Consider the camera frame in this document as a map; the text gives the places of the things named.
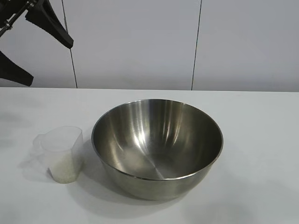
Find stainless steel mixing bowl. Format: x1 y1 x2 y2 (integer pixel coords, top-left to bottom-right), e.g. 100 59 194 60
91 99 224 201

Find white rice grains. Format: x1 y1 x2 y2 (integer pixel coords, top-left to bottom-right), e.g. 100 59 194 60
48 155 80 182

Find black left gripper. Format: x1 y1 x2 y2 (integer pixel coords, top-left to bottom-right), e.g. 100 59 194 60
0 0 74 86

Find clear plastic measuring cup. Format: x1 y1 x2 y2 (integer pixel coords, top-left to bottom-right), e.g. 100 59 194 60
32 126 85 183

